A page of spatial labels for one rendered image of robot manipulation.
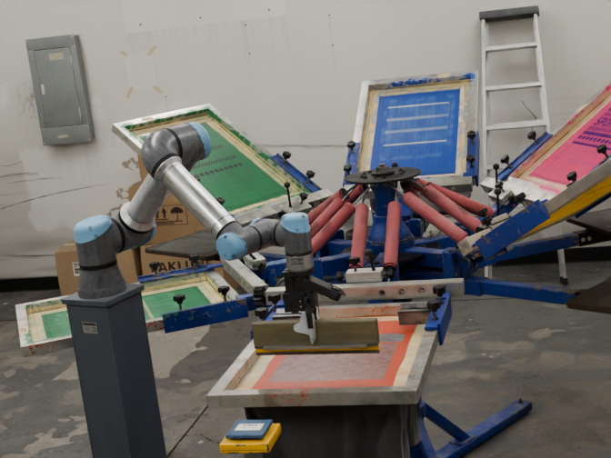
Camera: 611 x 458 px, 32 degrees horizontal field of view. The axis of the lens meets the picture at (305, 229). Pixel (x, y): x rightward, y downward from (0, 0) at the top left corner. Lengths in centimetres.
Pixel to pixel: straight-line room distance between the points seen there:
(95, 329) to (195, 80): 462
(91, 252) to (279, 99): 446
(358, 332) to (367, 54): 467
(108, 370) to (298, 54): 452
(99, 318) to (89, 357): 15
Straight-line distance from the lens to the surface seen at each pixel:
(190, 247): 499
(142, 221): 338
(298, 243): 293
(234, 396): 299
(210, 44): 777
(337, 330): 300
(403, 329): 347
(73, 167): 830
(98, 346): 340
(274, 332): 304
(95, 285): 336
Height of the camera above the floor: 205
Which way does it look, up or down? 13 degrees down
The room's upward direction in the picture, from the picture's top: 7 degrees counter-clockwise
